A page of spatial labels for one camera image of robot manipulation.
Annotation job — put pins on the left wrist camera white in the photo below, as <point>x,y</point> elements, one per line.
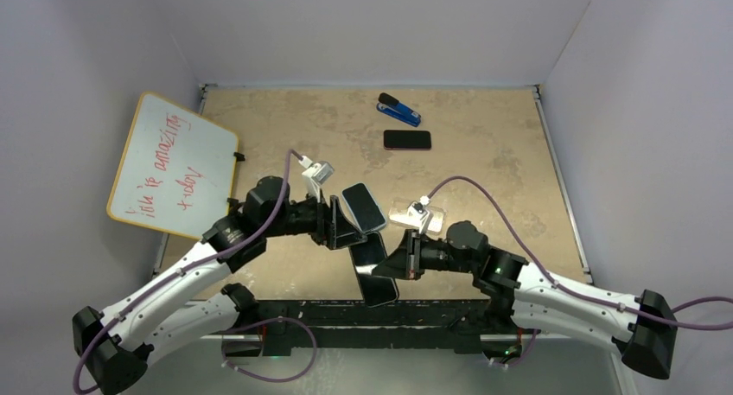
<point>315,174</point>

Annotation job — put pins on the light blue phone case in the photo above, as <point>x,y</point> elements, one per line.
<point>378,226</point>

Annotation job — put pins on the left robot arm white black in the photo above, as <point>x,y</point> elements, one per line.
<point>118,344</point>

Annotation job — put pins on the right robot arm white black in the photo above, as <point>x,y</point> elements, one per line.
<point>638,329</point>

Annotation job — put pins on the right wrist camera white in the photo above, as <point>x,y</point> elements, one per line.
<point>418,214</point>

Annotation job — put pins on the blue black stapler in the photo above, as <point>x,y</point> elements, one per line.
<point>392,107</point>

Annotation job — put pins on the clear magsafe phone case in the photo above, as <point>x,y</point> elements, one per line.
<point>398,210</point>

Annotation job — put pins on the whiteboard with yellow frame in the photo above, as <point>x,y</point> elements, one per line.
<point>176,172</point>

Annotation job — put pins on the black phone pink edge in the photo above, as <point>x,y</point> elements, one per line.
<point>407,140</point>

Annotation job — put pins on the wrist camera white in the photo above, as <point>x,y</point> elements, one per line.
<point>418,214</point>
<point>315,174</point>

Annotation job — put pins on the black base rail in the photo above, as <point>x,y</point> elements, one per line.
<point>461,326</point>

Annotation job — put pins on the black phone case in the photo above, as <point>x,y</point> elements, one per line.
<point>381,298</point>

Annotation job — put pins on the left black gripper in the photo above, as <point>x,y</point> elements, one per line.
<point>332,229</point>

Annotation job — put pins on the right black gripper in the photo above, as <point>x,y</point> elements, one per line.
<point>405,264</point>

